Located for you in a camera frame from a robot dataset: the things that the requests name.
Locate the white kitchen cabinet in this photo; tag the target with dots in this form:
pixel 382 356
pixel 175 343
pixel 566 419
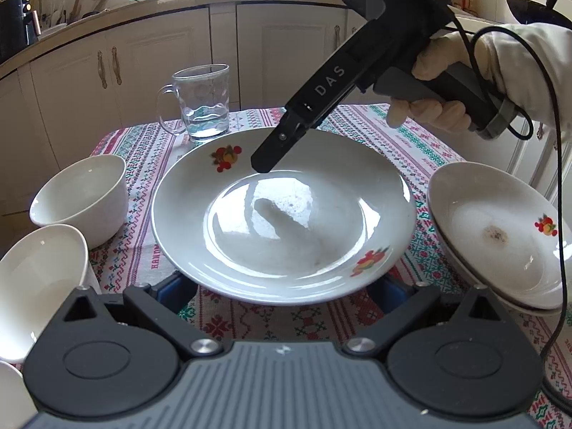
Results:
pixel 277 62

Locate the white bowl faint purple print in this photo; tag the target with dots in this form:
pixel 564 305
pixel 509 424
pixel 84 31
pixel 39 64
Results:
pixel 11 397

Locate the patterned striped tablecloth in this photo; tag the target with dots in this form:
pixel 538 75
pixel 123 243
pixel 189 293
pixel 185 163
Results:
pixel 290 321

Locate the stained white fruit-print plate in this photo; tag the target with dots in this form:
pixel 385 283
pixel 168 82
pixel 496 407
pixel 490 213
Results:
pixel 491 214

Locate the kitchen countertop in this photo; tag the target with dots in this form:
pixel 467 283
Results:
pixel 178 0

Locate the black wok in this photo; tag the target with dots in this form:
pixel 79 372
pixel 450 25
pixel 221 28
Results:
pixel 531 9

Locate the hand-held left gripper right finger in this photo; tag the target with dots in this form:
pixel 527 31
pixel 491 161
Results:
pixel 386 297

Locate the clear glass mug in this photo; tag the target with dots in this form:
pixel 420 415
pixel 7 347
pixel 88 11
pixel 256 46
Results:
pixel 205 98

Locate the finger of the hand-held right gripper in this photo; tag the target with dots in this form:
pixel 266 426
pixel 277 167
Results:
pixel 270 154

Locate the plain white bowl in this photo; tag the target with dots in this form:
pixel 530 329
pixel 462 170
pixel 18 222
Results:
pixel 80 196

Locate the dish rack with utensils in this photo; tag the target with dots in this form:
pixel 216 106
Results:
pixel 58 15

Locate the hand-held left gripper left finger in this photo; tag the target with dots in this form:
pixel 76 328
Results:
pixel 172 295

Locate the person's right hand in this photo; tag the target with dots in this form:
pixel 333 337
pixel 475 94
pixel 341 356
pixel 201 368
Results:
pixel 438 58

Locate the white bowl pink flower print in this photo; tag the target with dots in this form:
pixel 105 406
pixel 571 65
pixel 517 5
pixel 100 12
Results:
pixel 35 286

